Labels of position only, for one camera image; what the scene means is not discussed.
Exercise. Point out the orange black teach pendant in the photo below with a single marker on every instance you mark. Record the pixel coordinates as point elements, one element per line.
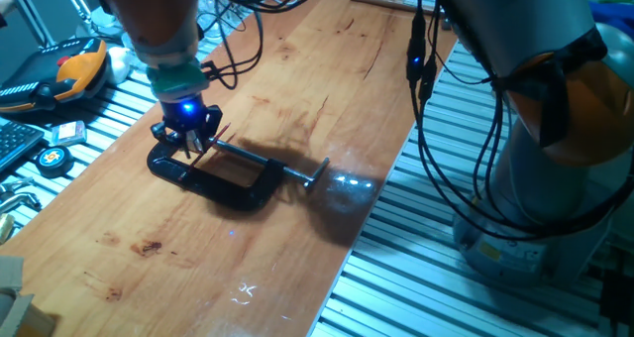
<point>74,72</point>

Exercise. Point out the blue bag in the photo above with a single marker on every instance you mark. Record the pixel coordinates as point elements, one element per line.
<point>614,12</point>

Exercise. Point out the open cardboard box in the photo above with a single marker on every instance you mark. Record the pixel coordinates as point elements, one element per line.
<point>20,312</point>

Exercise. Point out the brass fitting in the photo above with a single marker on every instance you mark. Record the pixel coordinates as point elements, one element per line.
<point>5,228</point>

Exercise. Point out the chrome pipe fitting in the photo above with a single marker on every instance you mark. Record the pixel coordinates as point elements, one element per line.
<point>20,200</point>

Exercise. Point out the black keyboard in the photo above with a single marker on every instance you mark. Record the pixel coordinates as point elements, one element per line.
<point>15,141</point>

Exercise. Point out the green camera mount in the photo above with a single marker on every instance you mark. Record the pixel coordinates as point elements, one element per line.
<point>176,81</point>

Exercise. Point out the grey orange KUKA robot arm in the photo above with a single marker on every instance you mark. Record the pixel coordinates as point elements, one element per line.
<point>520,30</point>

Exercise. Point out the small pink white pack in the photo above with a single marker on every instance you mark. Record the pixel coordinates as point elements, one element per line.
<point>68,133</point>

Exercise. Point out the red pencil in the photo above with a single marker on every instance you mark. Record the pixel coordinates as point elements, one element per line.
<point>220,135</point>

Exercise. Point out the wooden board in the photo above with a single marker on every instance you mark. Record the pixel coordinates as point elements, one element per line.
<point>297,178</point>

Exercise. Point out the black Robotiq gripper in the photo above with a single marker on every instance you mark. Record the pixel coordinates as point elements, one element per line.
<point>185,115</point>

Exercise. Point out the clear glass jar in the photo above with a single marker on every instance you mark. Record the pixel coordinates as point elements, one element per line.
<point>213,27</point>

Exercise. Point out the black C-clamp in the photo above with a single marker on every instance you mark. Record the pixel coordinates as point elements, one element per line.
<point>233,188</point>

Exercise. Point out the grey metal rod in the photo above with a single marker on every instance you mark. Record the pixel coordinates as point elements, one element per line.
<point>76,2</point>
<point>30,12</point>

